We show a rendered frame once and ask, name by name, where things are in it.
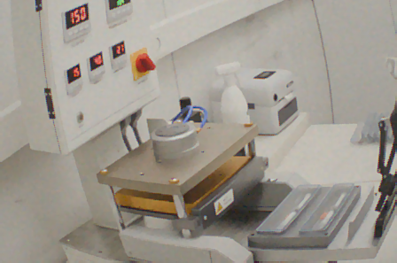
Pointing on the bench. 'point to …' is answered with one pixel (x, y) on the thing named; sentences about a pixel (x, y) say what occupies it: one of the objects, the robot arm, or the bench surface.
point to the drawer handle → (385, 213)
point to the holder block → (291, 238)
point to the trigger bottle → (232, 95)
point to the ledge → (281, 141)
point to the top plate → (178, 155)
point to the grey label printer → (261, 98)
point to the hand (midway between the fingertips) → (385, 193)
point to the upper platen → (146, 203)
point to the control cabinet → (83, 67)
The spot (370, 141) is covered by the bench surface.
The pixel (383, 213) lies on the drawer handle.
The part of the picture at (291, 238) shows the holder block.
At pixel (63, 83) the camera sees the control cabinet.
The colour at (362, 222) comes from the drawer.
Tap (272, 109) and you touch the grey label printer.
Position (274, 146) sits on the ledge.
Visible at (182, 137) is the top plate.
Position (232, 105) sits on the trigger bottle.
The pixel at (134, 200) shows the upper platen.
